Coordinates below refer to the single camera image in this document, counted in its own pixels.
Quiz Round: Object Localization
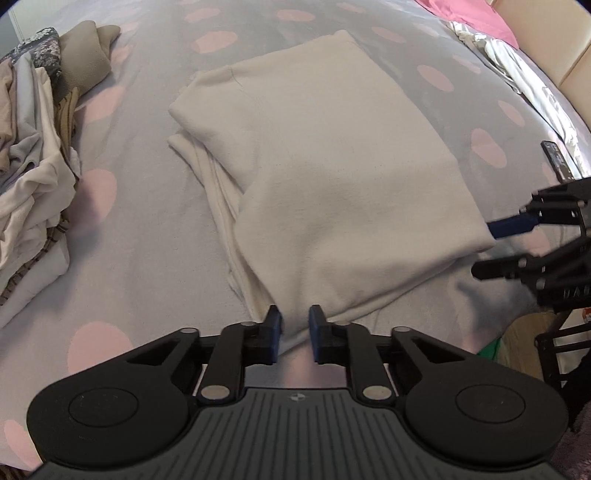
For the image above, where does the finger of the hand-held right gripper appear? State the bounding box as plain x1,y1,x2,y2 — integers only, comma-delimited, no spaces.
472,242,578,283
487,176,591,241

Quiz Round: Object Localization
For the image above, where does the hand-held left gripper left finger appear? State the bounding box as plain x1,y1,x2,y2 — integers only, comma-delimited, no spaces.
127,305,282,401

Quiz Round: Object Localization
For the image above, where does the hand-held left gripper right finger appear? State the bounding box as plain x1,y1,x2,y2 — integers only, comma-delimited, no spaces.
308,305,467,402

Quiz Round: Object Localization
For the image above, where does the white garment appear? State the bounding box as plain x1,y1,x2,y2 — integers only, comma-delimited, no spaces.
445,19,591,178

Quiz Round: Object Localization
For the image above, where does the cream turtleneck sweater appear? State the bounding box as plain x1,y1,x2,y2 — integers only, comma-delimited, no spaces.
167,30,497,358

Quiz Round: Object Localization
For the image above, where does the pile of white clothes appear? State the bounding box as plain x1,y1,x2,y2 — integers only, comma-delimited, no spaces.
0,44,81,328

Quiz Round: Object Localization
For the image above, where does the black metal rack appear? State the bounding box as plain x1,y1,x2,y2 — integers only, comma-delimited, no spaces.
536,309,591,398

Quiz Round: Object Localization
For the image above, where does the black smartphone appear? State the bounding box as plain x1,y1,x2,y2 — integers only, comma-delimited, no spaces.
540,141,575,182

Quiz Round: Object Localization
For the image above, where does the polka dot bed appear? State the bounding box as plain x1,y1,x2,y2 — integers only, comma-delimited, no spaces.
0,0,591,472

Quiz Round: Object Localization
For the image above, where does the beige padded headboard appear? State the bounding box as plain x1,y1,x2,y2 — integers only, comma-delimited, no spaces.
489,0,591,125

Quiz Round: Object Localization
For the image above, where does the pink pillow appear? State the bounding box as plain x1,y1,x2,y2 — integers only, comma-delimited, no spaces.
416,0,520,47

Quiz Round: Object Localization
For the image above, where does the tan striped cloth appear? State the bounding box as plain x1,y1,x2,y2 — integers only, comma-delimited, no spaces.
52,87,80,155

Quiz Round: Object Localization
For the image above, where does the khaki folded cloth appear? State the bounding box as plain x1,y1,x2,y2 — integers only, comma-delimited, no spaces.
58,21,122,100

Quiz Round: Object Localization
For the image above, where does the dark floral cloth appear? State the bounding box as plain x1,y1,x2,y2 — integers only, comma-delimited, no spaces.
28,27,63,88

